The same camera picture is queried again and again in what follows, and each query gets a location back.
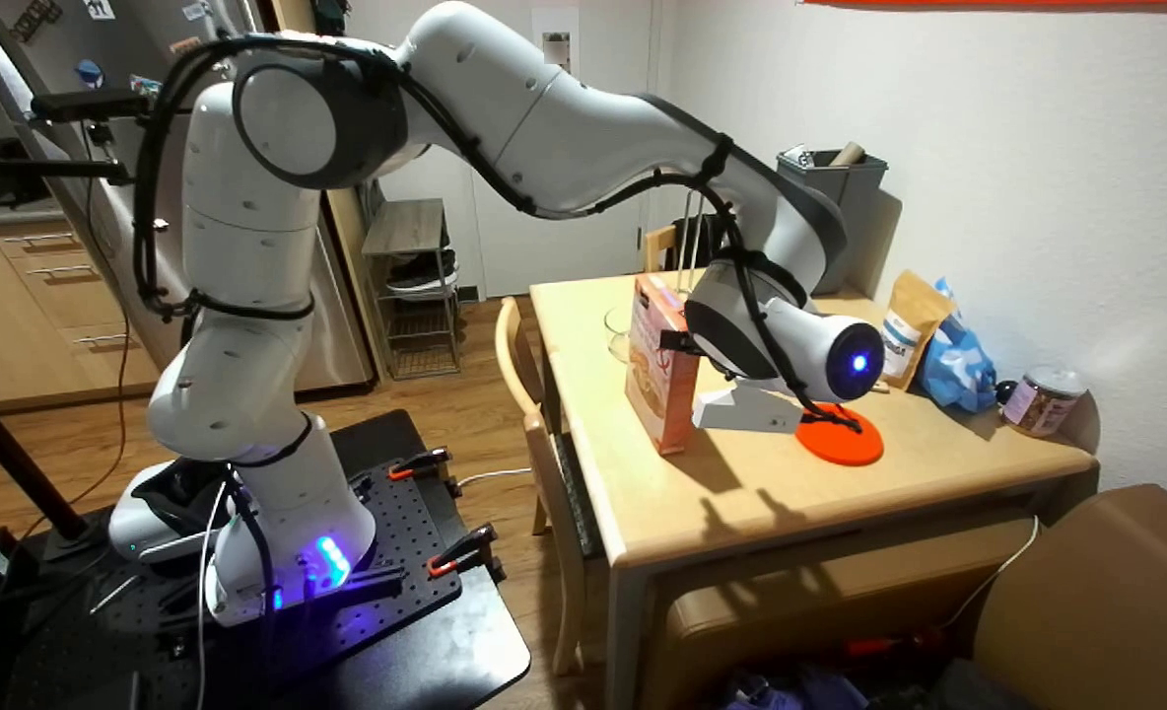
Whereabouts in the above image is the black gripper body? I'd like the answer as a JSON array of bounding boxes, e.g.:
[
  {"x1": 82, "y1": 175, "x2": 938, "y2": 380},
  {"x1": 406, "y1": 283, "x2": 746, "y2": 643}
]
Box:
[{"x1": 680, "y1": 293, "x2": 762, "y2": 387}]

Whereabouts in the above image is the pink cereal box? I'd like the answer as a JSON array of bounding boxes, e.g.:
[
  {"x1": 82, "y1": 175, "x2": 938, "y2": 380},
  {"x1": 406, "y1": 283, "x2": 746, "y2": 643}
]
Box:
[{"x1": 621, "y1": 269, "x2": 708, "y2": 461}]

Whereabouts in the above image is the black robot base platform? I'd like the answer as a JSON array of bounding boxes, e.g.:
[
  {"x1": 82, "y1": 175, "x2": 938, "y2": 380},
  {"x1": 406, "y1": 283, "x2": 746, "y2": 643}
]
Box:
[{"x1": 0, "y1": 405, "x2": 536, "y2": 710}]

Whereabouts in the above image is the light wooden table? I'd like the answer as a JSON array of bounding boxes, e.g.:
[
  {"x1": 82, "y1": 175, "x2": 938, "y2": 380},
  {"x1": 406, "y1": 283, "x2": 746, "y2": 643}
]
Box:
[{"x1": 525, "y1": 269, "x2": 1102, "y2": 710}]

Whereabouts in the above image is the orange round plate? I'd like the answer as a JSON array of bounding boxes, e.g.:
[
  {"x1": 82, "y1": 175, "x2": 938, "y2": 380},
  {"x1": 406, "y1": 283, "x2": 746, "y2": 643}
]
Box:
[{"x1": 793, "y1": 402, "x2": 888, "y2": 468}]

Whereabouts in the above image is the wooden slat-back chair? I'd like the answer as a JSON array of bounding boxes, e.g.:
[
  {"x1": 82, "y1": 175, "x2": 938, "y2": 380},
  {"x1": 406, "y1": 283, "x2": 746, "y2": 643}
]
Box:
[{"x1": 493, "y1": 293, "x2": 608, "y2": 688}]

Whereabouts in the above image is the white jar blue label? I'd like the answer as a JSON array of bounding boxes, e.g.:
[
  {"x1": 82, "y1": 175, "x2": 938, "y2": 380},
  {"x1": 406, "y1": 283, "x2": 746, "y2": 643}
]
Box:
[{"x1": 875, "y1": 312, "x2": 925, "y2": 387}]

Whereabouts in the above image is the gray plastic bin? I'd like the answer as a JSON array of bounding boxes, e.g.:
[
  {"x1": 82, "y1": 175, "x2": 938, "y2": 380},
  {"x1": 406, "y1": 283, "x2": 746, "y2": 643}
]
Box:
[{"x1": 778, "y1": 139, "x2": 905, "y2": 301}]

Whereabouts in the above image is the blue snack bag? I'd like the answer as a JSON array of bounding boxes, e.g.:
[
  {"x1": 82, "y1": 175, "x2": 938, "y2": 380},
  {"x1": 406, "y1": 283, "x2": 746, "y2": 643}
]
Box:
[{"x1": 913, "y1": 279, "x2": 1006, "y2": 418}]

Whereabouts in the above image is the orange black clamp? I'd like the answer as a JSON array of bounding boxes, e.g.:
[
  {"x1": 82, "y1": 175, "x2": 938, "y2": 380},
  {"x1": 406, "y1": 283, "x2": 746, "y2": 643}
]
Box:
[
  {"x1": 382, "y1": 447, "x2": 457, "y2": 486},
  {"x1": 422, "y1": 519, "x2": 500, "y2": 582}
]

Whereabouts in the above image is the small wooden shelf unit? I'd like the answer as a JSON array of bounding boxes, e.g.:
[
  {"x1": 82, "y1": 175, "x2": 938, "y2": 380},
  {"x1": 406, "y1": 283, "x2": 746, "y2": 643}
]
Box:
[{"x1": 357, "y1": 195, "x2": 464, "y2": 387}]

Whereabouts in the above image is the pink tub with lid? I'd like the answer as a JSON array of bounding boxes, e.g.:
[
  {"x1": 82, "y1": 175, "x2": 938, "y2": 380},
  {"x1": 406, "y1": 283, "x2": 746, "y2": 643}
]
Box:
[{"x1": 998, "y1": 363, "x2": 1092, "y2": 440}]

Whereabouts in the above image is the stainless steel fridge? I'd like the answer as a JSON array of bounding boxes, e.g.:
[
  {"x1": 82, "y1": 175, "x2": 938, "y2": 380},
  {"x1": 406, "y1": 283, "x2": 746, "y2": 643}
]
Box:
[{"x1": 0, "y1": 0, "x2": 382, "y2": 398}]

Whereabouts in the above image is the purple cloth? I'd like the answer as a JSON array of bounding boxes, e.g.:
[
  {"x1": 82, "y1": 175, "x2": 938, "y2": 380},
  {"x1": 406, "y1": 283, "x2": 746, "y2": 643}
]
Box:
[{"x1": 717, "y1": 664, "x2": 875, "y2": 710}]

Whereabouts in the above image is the wooden drawer cabinet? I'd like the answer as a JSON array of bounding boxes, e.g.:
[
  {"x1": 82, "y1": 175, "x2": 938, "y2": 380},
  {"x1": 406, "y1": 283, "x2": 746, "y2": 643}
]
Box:
[{"x1": 0, "y1": 221, "x2": 165, "y2": 410}]

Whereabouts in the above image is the black tripod pole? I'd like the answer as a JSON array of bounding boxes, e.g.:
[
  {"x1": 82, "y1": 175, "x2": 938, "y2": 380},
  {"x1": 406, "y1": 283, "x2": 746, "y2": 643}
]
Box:
[{"x1": 0, "y1": 363, "x2": 86, "y2": 544}]

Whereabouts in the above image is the white cable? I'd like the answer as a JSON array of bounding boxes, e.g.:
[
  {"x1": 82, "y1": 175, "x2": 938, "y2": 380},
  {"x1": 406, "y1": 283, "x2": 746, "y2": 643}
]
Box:
[{"x1": 454, "y1": 465, "x2": 536, "y2": 494}]

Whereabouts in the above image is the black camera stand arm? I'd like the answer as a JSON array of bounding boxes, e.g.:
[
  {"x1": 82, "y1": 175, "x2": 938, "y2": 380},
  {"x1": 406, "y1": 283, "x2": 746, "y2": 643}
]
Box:
[{"x1": 0, "y1": 81, "x2": 165, "y2": 188}]

